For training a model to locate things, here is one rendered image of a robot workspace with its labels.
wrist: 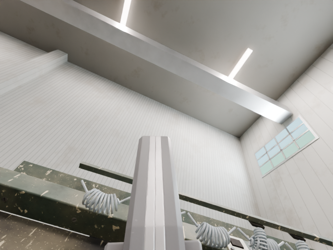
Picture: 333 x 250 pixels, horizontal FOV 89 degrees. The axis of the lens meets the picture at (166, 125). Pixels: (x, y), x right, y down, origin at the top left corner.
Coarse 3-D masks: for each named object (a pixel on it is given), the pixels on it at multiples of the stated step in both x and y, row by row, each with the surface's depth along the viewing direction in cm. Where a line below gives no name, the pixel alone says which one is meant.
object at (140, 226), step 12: (144, 144) 9; (144, 156) 8; (144, 168) 7; (144, 180) 7; (132, 192) 6; (144, 192) 6; (132, 204) 6; (144, 204) 6; (132, 216) 5; (144, 216) 5; (132, 228) 5; (144, 228) 5; (132, 240) 5; (144, 240) 5
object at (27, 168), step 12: (24, 168) 110; (36, 168) 112; (48, 168) 115; (48, 180) 109; (60, 180) 111; (72, 180) 113; (84, 180) 116; (96, 192) 112; (108, 192) 114; (120, 192) 116; (192, 216) 119; (204, 216) 121; (228, 228) 120; (240, 228) 122; (276, 240) 123
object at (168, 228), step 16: (160, 144) 9; (160, 160) 8; (160, 176) 7; (160, 192) 6; (176, 192) 6; (160, 208) 6; (176, 208) 6; (160, 224) 5; (176, 224) 5; (160, 240) 5; (176, 240) 5; (192, 240) 6
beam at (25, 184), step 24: (0, 168) 69; (0, 192) 61; (24, 192) 61; (48, 192) 64; (72, 192) 69; (24, 216) 62; (48, 216) 62; (72, 216) 62; (96, 216) 63; (120, 216) 65; (120, 240) 64
